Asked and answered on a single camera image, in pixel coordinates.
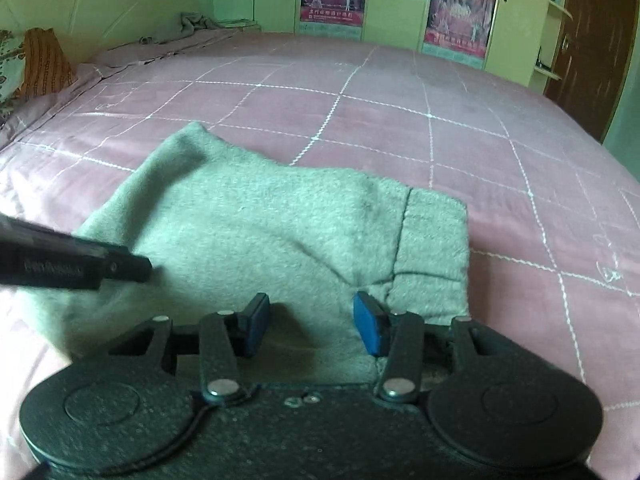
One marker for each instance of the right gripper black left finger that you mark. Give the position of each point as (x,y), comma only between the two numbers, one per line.
(219,340)

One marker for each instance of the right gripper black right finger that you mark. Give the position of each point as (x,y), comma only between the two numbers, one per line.
(408,343)

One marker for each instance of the grey-green pant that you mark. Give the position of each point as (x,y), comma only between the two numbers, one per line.
(222,224)

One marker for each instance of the orange striped pillow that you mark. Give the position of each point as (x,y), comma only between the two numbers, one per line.
(47,70)

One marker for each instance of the pink checked bedsheet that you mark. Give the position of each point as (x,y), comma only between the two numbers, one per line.
(553,218)

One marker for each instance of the grey crumpled cloth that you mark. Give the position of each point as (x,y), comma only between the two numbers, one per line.
(186,24)

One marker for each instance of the right pink calendar poster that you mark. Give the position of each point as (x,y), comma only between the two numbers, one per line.
(459,30)

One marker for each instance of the light green wardrobe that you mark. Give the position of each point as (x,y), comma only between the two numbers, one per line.
(522,30)

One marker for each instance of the brown wooden door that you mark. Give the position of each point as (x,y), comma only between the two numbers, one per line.
(592,60)

